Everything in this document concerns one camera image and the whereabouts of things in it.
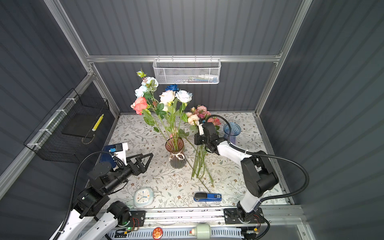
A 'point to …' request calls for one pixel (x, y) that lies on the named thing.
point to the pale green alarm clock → (143, 197)
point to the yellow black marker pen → (97, 124)
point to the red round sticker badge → (157, 233)
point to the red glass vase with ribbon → (177, 158)
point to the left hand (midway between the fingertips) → (148, 155)
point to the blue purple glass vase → (235, 130)
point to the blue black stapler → (203, 197)
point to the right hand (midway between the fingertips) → (196, 136)
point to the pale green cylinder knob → (203, 231)
